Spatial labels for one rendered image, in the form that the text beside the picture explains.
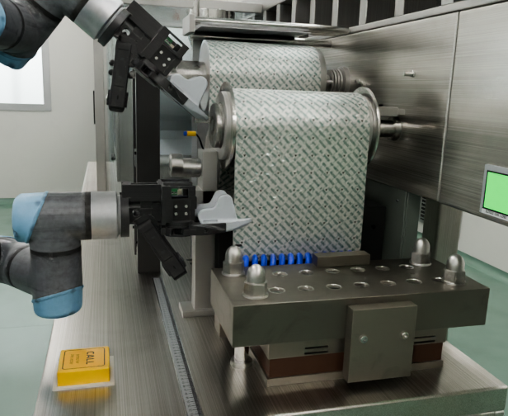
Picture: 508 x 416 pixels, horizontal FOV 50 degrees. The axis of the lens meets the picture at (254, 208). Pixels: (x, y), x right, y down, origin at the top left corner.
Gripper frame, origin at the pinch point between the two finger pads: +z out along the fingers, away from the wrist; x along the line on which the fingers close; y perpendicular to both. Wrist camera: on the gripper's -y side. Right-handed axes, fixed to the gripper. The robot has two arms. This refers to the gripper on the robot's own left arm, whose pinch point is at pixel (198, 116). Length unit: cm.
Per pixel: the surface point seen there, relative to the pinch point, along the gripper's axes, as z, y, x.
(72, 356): 5.4, -39.4, -16.9
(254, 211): 16.0, -6.4, -8.1
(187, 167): 4.1, -7.8, 0.0
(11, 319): 26, -141, 219
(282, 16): 12, 46, 77
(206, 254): 17.0, -17.9, -0.1
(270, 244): 22.1, -8.9, -8.1
